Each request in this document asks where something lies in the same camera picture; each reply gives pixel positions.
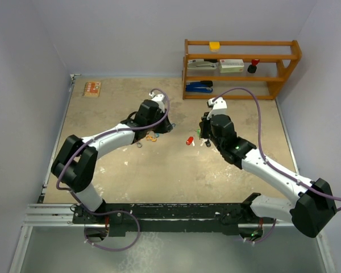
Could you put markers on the white stapler on shelf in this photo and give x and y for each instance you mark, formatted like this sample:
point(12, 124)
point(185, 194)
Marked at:
point(202, 64)

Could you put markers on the orange spiral notebook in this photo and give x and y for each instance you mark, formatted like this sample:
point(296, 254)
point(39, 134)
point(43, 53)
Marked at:
point(92, 89)

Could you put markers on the red black stamp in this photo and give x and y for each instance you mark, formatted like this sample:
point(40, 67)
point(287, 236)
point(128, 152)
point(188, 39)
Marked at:
point(252, 68)

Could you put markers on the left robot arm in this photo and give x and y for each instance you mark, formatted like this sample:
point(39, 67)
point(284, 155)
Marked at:
point(75, 163)

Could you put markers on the yellow box on shelf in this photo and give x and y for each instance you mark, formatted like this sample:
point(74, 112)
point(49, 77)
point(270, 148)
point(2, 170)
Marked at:
point(214, 46)

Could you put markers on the red key tag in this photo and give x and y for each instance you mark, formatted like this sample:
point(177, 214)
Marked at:
point(190, 140)

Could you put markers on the blue stapler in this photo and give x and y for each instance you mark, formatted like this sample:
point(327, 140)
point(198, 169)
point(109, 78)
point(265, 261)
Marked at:
point(199, 87)

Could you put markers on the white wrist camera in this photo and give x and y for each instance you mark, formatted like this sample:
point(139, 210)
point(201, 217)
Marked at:
point(160, 99)
point(217, 106)

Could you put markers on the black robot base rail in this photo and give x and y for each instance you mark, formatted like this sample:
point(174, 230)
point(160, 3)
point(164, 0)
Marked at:
point(118, 219)

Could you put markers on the silver key on black tag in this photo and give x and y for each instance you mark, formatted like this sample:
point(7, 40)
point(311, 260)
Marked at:
point(203, 141)

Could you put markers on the aluminium frame rail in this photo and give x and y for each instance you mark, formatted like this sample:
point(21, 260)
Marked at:
point(48, 215)

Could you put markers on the white staples box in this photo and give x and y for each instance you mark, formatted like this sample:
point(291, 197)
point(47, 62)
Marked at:
point(231, 65)

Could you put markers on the black key tag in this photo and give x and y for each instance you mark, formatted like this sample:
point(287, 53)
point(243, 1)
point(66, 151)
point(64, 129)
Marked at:
point(207, 144)

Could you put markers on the wooden shelf rack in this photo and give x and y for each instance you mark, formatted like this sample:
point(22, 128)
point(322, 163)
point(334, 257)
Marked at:
point(269, 63)

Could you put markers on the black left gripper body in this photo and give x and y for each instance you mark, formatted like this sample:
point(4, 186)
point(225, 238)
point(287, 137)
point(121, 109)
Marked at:
point(160, 128)

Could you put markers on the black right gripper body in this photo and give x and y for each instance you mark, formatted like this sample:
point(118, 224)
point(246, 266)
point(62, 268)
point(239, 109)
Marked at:
point(205, 130)

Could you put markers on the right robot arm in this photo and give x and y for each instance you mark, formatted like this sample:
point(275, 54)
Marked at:
point(308, 204)

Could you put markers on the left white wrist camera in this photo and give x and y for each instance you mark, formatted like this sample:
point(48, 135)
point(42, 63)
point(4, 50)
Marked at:
point(160, 99)

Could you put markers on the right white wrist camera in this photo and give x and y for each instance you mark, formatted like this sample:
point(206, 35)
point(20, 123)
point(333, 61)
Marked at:
point(217, 106)

